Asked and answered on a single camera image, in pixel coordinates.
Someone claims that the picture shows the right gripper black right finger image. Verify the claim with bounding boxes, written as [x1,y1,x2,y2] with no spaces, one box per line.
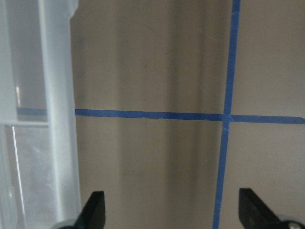
[238,188,305,229]

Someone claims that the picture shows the clear plastic storage box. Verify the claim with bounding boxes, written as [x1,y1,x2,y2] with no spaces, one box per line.
[0,0,81,229]

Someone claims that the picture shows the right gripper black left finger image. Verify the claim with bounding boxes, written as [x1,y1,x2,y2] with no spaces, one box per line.
[53,191,105,229]

